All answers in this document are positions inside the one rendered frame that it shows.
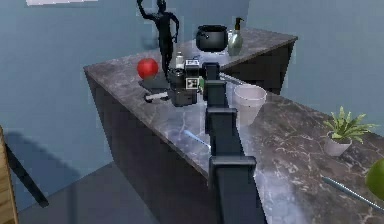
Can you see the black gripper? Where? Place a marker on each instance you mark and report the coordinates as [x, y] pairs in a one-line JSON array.
[[181, 95]]

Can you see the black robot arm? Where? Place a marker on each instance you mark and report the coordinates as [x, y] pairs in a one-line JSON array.
[[230, 186]]

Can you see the black human figure statue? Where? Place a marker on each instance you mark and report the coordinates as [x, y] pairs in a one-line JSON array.
[[165, 36]]

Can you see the dark marble top kitchen counter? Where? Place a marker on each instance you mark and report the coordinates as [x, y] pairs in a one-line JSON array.
[[263, 50], [300, 150]]

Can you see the red apple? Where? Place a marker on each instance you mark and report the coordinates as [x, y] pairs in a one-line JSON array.
[[147, 68]]

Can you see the small white shaker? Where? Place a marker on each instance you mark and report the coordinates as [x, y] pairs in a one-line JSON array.
[[179, 61]]

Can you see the pale blue knife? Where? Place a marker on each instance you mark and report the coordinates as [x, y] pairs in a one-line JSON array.
[[197, 139]]

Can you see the black cooking pot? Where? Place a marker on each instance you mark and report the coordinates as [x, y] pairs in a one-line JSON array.
[[211, 38]]

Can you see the white cup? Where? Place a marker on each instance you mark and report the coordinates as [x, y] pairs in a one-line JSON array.
[[248, 100]]

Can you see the grey soap dispenser bottle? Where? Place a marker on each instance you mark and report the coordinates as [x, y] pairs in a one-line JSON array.
[[235, 41]]

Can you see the white window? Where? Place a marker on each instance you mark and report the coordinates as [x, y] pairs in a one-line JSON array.
[[61, 2]]

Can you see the wooden table with black leg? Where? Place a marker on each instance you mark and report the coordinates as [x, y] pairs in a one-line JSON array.
[[6, 186]]

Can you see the green plant in white pot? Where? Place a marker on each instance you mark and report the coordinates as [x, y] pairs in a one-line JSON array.
[[343, 133]]

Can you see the grey blue utensil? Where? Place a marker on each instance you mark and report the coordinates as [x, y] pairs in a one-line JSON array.
[[350, 193]]

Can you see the green apple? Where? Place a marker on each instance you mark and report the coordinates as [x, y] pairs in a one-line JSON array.
[[376, 180]]

